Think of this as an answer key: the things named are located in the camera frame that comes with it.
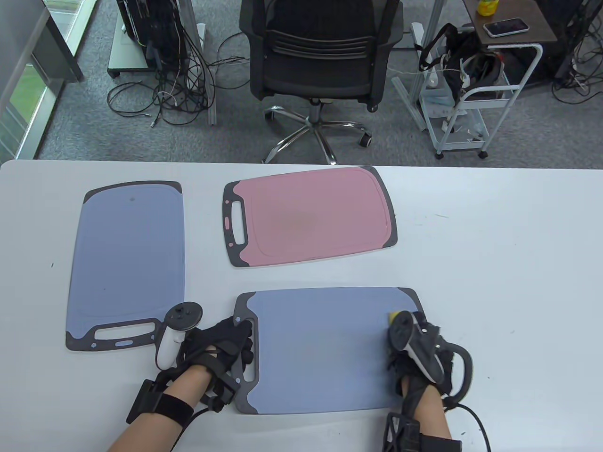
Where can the person's left hand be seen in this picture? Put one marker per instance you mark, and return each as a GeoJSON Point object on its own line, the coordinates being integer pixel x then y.
{"type": "Point", "coordinates": [226, 336]}

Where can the person's right hand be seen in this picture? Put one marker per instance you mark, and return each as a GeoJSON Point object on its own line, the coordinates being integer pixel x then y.
{"type": "Point", "coordinates": [400, 372]}

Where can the yellow sponge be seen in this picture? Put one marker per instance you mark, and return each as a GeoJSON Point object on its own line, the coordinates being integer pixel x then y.
{"type": "Point", "coordinates": [395, 316]}

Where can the blue cutting board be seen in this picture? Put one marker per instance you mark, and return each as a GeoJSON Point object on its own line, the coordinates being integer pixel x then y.
{"type": "Point", "coordinates": [127, 254]}
{"type": "Point", "coordinates": [325, 348]}

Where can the pink cutting board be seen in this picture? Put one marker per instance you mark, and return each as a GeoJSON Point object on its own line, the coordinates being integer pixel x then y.
{"type": "Point", "coordinates": [311, 212]}

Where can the person's right forearm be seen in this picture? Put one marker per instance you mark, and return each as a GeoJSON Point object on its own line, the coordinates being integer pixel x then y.
{"type": "Point", "coordinates": [431, 414]}

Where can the grey right hand controller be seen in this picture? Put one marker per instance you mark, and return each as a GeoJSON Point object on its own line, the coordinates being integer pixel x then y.
{"type": "Point", "coordinates": [403, 332]}

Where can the grey hand controller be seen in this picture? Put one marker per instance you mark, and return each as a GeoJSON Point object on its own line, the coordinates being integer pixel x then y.
{"type": "Point", "coordinates": [403, 332]}
{"type": "Point", "coordinates": [166, 351]}

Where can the grey left hand controller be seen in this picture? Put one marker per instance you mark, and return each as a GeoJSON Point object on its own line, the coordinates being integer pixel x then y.
{"type": "Point", "coordinates": [166, 351]}

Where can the silver metal desk leg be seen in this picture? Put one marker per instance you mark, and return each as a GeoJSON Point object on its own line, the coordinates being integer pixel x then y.
{"type": "Point", "coordinates": [410, 101]}

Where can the blue packet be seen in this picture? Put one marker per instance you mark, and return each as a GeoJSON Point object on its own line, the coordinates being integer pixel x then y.
{"type": "Point", "coordinates": [438, 99]}

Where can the black office chair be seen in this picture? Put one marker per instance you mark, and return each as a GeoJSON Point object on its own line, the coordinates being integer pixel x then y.
{"type": "Point", "coordinates": [320, 61]}

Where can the glass window panel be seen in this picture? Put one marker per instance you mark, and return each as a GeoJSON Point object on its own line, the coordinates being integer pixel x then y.
{"type": "Point", "coordinates": [28, 94]}

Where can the black computer tower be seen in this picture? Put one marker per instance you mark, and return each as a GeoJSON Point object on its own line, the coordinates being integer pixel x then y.
{"type": "Point", "coordinates": [155, 28]}

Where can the white desk leg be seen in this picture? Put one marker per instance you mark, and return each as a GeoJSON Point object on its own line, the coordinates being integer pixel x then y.
{"type": "Point", "coordinates": [187, 14]}

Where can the black bag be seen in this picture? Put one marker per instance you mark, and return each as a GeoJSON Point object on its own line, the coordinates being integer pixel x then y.
{"type": "Point", "coordinates": [464, 47]}

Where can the white cart with brown top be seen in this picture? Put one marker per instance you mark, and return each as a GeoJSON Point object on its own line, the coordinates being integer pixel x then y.
{"type": "Point", "coordinates": [523, 37]}

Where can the white smartphone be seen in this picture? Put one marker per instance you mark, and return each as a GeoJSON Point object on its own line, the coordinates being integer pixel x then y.
{"type": "Point", "coordinates": [506, 27]}

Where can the yellow bottle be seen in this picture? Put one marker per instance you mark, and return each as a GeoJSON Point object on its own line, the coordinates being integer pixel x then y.
{"type": "Point", "coordinates": [487, 7]}

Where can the grey metal base plate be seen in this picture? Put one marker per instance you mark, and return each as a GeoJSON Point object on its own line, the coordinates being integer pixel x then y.
{"type": "Point", "coordinates": [125, 54]}

